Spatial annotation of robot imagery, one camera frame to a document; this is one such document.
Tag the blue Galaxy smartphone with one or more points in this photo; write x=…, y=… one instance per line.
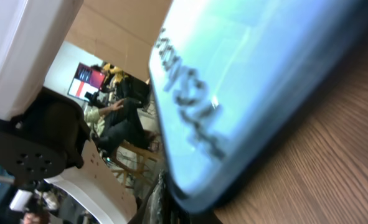
x=229, y=75

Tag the seated person in background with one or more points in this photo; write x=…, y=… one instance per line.
x=111, y=125

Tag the background monitor screen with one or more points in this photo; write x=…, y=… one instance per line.
x=86, y=81

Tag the black ridged right gripper finger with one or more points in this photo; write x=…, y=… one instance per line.
x=158, y=207

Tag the wooden chair in background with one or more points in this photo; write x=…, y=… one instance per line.
x=130, y=165

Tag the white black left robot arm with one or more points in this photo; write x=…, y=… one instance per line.
x=43, y=135

